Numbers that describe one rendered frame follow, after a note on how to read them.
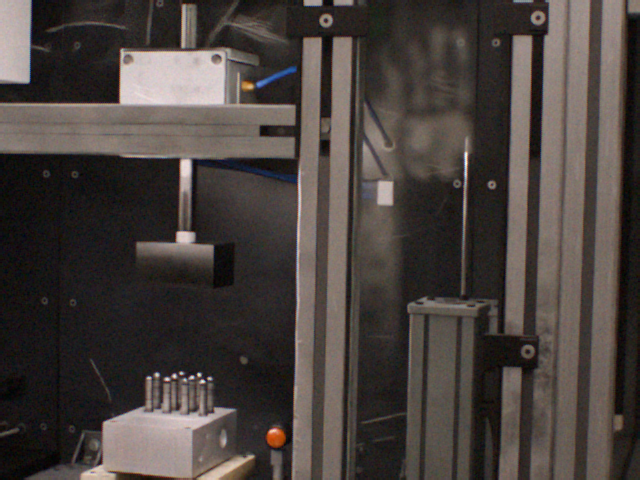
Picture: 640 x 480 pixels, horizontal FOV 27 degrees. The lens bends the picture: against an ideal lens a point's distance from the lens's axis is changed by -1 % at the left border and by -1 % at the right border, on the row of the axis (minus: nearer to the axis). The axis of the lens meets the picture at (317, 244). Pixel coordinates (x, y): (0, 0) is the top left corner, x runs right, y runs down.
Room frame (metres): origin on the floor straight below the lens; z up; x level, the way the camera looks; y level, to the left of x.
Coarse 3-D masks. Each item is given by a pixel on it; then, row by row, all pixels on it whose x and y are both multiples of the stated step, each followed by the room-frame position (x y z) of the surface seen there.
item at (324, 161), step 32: (320, 128) 1.12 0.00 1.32; (320, 160) 1.11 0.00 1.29; (320, 192) 1.11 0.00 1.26; (320, 224) 1.11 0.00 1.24; (320, 256) 1.11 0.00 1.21; (320, 288) 1.11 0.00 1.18; (320, 320) 1.11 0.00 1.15; (320, 352) 1.11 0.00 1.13; (320, 384) 1.11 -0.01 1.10; (320, 416) 1.11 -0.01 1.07; (320, 448) 1.11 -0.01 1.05
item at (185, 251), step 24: (192, 168) 1.37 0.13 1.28; (192, 192) 1.37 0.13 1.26; (192, 216) 1.37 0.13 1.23; (168, 240) 1.39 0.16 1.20; (192, 240) 1.37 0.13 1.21; (144, 264) 1.35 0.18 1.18; (168, 264) 1.35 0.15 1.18; (192, 264) 1.34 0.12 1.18; (216, 264) 1.34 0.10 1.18; (216, 288) 1.34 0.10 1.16
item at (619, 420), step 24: (624, 144) 1.42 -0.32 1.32; (624, 168) 1.43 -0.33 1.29; (624, 192) 1.44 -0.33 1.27; (624, 216) 1.45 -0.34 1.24; (624, 240) 1.47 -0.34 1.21; (624, 264) 1.06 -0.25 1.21; (624, 288) 1.06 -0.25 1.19; (624, 312) 1.06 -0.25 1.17; (624, 336) 1.06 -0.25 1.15; (624, 360) 1.06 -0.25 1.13; (624, 384) 1.06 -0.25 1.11; (624, 408) 1.06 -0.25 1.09; (624, 432) 1.06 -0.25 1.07; (624, 456) 1.06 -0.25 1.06
